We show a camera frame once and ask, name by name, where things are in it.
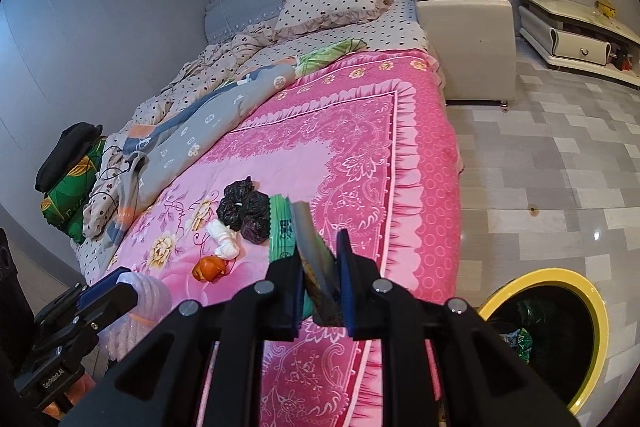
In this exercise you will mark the orange peel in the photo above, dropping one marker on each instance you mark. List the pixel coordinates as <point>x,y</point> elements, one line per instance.
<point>210,268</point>

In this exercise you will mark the yellow trash bin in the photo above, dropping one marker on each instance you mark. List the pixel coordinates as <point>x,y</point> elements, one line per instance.
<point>550,279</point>

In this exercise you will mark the green floral folded quilt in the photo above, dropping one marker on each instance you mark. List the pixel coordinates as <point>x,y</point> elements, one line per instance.
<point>67,202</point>

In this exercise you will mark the yellow green snack wrapper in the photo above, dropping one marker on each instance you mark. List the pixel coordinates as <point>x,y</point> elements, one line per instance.
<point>517,338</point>

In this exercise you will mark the black plastic bag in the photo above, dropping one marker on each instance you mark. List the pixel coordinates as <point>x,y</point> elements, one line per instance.
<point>235,202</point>

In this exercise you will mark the polka dot pillow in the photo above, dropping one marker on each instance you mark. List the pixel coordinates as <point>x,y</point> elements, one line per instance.
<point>330,7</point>

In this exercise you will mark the dark brown plastic bag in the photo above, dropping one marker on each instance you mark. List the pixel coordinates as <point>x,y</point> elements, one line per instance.
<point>257,217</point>

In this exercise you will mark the polka dot duvet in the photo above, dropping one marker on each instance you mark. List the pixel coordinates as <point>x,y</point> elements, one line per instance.
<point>220,57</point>

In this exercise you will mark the green patterned cloth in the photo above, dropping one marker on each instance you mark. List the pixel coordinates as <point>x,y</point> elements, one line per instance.
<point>330,54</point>

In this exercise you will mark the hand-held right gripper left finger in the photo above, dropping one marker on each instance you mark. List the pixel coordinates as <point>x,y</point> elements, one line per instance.
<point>297,289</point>

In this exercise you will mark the grey floral quilt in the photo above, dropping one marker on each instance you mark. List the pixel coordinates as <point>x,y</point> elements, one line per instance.
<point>200,127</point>

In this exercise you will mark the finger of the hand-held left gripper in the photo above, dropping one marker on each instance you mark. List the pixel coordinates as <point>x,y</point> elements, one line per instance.
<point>57,304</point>
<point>107,294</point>

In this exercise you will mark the yellow pot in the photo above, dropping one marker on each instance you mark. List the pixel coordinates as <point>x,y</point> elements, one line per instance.
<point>607,8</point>

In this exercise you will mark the black folded clothing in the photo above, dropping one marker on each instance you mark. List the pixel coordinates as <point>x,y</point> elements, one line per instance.
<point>67,152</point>

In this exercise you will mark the cream nightstand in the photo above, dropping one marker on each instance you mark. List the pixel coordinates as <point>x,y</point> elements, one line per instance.
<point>465,37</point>

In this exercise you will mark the white rolled tissue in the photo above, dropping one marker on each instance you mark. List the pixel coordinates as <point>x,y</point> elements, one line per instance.
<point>225,239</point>

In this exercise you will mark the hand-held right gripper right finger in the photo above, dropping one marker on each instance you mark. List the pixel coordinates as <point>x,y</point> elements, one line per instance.
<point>345,282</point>

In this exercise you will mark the pink floral blanket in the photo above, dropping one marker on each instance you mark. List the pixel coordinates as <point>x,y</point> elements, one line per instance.
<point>360,147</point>

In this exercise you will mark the cream TV cabinet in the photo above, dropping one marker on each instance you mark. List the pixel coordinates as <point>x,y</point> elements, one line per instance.
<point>565,44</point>

